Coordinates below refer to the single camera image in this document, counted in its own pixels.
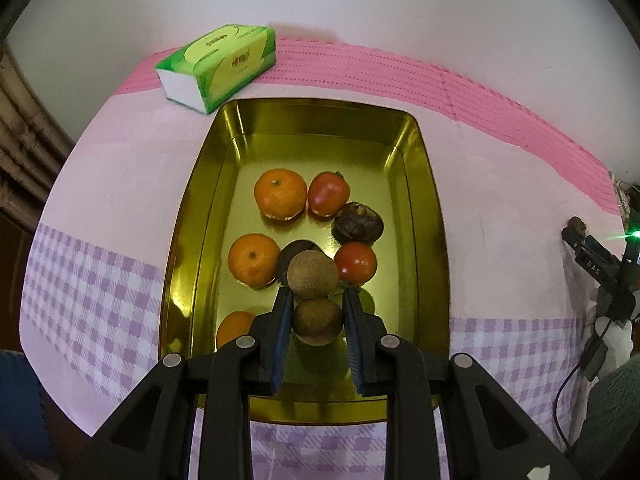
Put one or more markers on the orange mandarin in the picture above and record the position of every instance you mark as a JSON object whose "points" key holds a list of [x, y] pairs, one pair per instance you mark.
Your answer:
{"points": [[253, 260], [234, 327], [280, 193]]}

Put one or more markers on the person's right hand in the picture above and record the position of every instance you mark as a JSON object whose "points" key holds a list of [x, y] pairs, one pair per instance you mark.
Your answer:
{"points": [[622, 342]]}

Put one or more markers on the blue cloth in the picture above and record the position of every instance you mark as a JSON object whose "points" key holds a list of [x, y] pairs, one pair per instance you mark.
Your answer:
{"points": [[22, 405]]}

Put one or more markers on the dark mangosteen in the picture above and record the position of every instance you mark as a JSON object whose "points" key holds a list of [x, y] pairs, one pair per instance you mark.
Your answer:
{"points": [[357, 222], [577, 223], [287, 260]]}

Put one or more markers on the bamboo chair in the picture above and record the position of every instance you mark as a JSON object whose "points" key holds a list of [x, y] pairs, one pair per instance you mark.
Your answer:
{"points": [[27, 145]]}

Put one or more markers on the gold and red tin box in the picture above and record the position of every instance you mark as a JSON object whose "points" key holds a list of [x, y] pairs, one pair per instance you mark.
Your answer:
{"points": [[320, 150]]}

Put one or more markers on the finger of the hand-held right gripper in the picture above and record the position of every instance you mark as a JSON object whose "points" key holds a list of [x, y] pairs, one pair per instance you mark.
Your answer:
{"points": [[582, 255], [602, 250]]}

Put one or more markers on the person's right forearm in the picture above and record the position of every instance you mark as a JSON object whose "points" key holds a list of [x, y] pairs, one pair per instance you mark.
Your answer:
{"points": [[612, 420]]}

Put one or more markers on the brown longan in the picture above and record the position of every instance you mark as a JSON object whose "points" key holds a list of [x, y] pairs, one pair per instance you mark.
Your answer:
{"points": [[312, 275], [318, 322]]}

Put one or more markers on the red tomato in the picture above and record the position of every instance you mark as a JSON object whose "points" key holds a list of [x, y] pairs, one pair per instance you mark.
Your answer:
{"points": [[355, 262], [328, 193]]}

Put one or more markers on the green tomato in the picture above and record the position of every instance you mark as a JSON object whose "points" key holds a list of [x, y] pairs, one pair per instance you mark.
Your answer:
{"points": [[367, 301]]}

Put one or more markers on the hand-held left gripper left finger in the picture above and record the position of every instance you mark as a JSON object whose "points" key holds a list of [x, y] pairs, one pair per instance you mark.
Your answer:
{"points": [[282, 345]]}

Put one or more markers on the green tissue packet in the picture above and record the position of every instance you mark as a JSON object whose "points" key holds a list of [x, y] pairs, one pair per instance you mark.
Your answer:
{"points": [[220, 65]]}

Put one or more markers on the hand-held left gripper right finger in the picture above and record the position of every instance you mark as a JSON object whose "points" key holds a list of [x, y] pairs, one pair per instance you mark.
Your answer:
{"points": [[354, 345]]}

